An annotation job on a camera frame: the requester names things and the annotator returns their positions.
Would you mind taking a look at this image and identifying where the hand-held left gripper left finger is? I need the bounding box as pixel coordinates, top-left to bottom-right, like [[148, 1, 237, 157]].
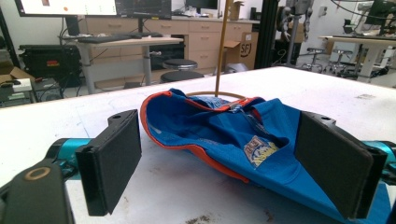
[[75, 109, 143, 217]]

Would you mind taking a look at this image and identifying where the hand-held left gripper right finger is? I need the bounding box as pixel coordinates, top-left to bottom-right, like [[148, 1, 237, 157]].
[[293, 110, 388, 220]]

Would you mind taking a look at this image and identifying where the blue jersey with orange trim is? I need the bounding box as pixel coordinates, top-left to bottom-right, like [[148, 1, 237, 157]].
[[139, 88, 393, 224]]

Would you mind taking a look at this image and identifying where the metal-legged stool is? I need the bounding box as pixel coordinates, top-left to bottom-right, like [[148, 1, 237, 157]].
[[299, 47, 329, 73]]

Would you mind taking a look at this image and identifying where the black round stool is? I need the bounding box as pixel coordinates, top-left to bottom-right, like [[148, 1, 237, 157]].
[[160, 70, 205, 84], [162, 59, 199, 71]]

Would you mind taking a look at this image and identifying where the black equipment case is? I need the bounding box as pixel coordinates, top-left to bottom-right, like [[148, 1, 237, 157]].
[[19, 44, 82, 89]]

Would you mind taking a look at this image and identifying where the black keyboard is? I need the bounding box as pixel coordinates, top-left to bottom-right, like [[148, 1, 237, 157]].
[[78, 35, 133, 44]]

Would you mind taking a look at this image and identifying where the white table with wooden edge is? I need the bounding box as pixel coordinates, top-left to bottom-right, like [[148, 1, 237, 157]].
[[318, 35, 396, 84]]

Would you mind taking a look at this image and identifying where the wooden-top desk with grey legs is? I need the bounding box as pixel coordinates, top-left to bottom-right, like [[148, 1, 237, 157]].
[[59, 32, 185, 95]]

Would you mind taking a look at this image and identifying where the flat cardboard box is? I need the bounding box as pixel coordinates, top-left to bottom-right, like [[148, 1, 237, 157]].
[[0, 64, 35, 86]]

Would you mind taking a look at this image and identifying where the open cardboard box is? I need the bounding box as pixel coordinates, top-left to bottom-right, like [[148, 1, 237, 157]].
[[223, 31, 260, 71]]

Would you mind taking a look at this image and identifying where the grey robot on stand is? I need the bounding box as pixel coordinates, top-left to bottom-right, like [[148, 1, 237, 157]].
[[276, 0, 314, 67]]

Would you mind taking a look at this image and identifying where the light wooden drawer cabinet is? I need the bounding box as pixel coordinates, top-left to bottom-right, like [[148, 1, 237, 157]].
[[83, 15, 260, 82]]

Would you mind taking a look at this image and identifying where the dark-screen monitor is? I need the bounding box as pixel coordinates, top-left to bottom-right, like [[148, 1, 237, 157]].
[[115, 0, 173, 21]]

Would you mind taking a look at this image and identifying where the large white-screen monitor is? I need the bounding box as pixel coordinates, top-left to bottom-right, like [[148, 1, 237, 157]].
[[13, 0, 119, 18]]

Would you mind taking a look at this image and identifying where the black metal frame post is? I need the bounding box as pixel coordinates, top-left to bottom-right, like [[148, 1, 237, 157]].
[[254, 0, 280, 70]]

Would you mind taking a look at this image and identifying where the wooden pole stand with ring base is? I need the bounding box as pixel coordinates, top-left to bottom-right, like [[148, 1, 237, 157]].
[[186, 0, 247, 101]]

